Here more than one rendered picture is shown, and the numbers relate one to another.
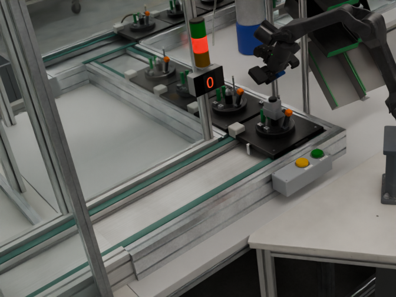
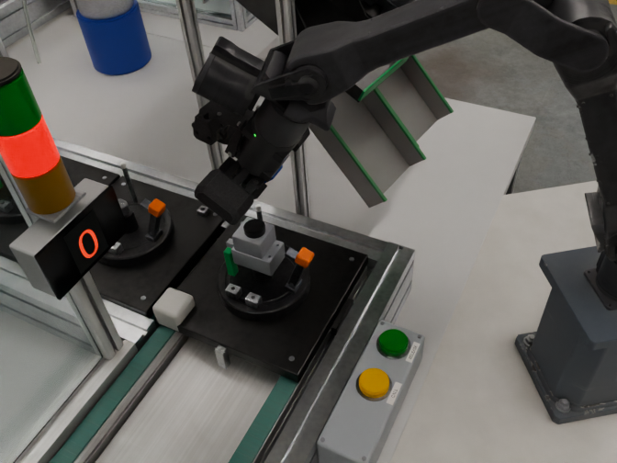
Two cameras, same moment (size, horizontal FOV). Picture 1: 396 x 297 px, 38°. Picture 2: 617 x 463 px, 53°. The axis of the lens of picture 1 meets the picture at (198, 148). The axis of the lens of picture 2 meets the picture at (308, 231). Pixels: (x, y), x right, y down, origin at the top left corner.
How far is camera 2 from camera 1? 124 cm
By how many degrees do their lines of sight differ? 25
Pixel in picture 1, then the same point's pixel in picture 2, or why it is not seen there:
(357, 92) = (403, 153)
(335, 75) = (355, 125)
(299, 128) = (319, 269)
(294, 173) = (372, 425)
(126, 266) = not seen: outside the picture
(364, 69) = (396, 97)
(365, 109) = not seen: hidden behind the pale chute
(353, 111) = not seen: hidden behind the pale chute
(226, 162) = (175, 407)
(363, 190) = (497, 389)
